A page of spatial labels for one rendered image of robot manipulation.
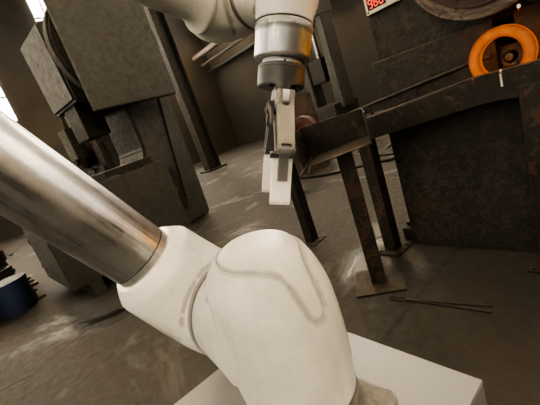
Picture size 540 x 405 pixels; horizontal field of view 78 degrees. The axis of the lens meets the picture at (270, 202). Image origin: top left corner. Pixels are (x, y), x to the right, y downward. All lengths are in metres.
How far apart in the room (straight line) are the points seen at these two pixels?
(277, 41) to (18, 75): 10.43
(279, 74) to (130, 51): 2.88
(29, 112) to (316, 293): 10.39
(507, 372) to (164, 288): 0.93
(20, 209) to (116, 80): 2.76
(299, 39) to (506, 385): 0.97
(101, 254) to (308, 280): 0.27
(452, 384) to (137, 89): 3.06
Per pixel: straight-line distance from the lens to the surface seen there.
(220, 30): 0.66
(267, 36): 0.55
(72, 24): 3.25
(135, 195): 2.84
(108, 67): 3.21
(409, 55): 1.55
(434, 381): 0.59
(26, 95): 10.74
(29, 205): 0.48
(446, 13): 1.39
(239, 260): 0.39
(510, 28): 1.35
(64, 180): 0.48
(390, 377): 0.60
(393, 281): 1.54
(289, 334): 0.39
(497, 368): 1.18
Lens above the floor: 0.83
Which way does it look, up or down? 14 degrees down
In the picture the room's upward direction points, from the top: 19 degrees counter-clockwise
